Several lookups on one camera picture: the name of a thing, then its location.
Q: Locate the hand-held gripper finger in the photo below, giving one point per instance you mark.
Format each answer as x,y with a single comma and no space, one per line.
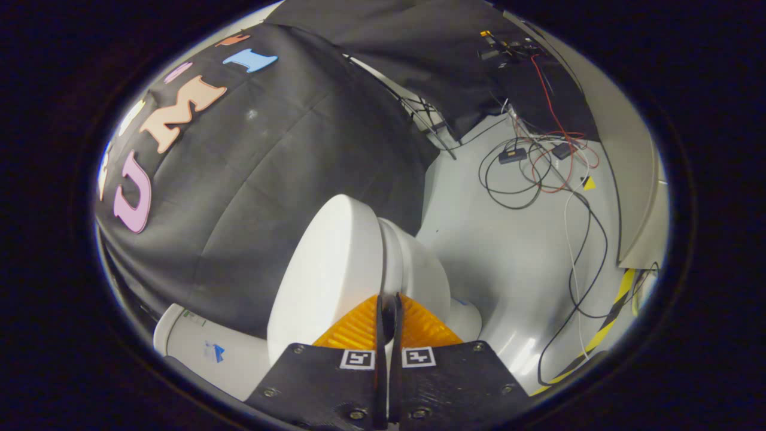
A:
395,383
380,383

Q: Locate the white toilet lid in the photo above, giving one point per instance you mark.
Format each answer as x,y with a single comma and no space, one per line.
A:
323,269

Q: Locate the white toilet seat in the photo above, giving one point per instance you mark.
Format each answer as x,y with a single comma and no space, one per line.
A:
419,269

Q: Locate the white toilet with tank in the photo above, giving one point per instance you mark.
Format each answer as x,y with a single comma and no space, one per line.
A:
191,353

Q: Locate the yellow black floor tape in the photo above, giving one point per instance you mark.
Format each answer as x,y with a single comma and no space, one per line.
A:
604,329

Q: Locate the black backdrop cloth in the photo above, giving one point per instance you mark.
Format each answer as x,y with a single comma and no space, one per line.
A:
269,155
419,48

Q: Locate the small black adapter box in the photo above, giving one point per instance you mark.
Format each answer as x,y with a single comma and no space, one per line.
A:
513,155
564,151

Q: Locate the black light stand tripod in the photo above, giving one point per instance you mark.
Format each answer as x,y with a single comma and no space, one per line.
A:
428,123

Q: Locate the yellow triangle floor sticker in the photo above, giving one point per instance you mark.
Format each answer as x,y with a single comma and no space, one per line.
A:
589,184

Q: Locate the white partition board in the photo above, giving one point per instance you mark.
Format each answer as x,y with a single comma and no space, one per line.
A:
634,179

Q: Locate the table under black cloth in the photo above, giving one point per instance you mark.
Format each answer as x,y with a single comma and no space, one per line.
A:
577,114

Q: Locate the orange and black gripper device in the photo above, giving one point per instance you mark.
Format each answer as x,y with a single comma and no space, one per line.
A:
497,52

